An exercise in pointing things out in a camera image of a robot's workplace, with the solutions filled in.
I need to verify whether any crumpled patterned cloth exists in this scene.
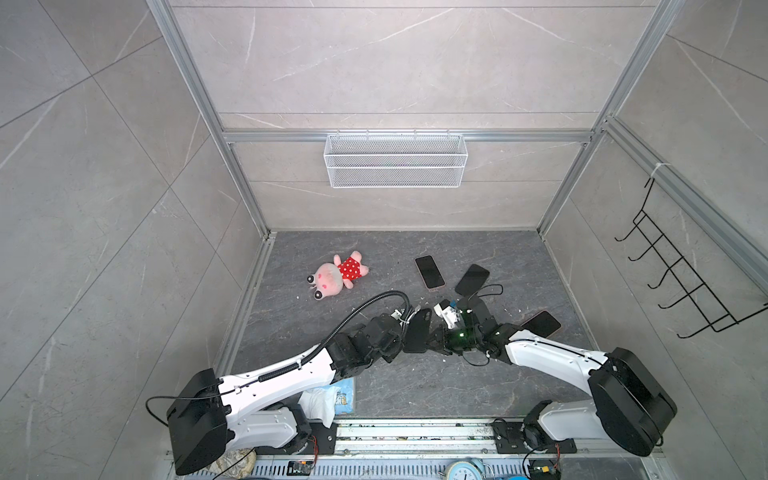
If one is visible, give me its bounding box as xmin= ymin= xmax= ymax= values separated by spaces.
xmin=208 ymin=449 xmax=257 ymax=479

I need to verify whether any blue round clock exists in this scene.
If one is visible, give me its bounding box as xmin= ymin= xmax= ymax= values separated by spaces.
xmin=443 ymin=459 xmax=485 ymax=480

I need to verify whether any black phone tilted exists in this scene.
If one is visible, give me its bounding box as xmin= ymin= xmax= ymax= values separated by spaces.
xmin=454 ymin=264 xmax=490 ymax=297

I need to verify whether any blue tissue pack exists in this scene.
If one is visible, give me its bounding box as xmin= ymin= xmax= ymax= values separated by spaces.
xmin=299 ymin=378 xmax=355 ymax=428

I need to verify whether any black phone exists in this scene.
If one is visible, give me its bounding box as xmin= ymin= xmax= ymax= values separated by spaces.
xmin=402 ymin=308 xmax=433 ymax=354
xmin=454 ymin=264 xmax=490 ymax=297

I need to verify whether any white wire basket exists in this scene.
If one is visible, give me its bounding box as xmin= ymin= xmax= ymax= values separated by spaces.
xmin=323 ymin=133 xmax=469 ymax=189

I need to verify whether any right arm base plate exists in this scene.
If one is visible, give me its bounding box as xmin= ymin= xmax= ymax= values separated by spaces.
xmin=490 ymin=418 xmax=577 ymax=454

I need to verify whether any pink pig plush toy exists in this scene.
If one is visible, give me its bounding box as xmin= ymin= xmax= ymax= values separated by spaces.
xmin=307 ymin=251 xmax=369 ymax=300

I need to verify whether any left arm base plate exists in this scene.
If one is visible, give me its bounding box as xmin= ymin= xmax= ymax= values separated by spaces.
xmin=286 ymin=422 xmax=338 ymax=455

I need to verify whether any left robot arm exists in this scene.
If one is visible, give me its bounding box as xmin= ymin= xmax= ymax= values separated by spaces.
xmin=166 ymin=315 xmax=403 ymax=475

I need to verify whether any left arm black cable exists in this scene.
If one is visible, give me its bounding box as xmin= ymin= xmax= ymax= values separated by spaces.
xmin=305 ymin=290 xmax=413 ymax=361

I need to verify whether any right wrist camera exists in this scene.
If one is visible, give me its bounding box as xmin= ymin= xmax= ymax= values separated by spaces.
xmin=433 ymin=299 xmax=463 ymax=330

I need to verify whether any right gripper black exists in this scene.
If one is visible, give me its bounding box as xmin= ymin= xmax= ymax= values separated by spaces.
xmin=420 ymin=324 xmax=482 ymax=355

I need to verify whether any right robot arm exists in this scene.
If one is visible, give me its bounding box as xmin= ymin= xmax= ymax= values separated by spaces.
xmin=430 ymin=296 xmax=677 ymax=457

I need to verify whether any aluminium mounting rail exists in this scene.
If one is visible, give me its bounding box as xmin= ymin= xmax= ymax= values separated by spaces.
xmin=161 ymin=418 xmax=667 ymax=463

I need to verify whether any phone near right arm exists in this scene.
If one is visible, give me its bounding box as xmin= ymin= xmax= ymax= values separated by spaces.
xmin=521 ymin=311 xmax=562 ymax=338

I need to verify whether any black wire hook rack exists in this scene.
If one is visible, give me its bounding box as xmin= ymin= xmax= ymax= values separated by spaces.
xmin=614 ymin=178 xmax=767 ymax=339

